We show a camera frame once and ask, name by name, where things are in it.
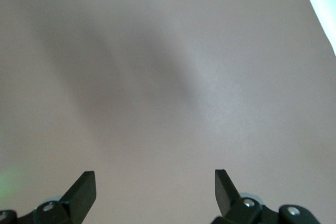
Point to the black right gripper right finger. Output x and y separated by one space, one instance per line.
228 197

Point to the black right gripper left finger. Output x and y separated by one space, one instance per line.
78 197

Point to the brown table mat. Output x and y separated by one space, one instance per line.
168 77

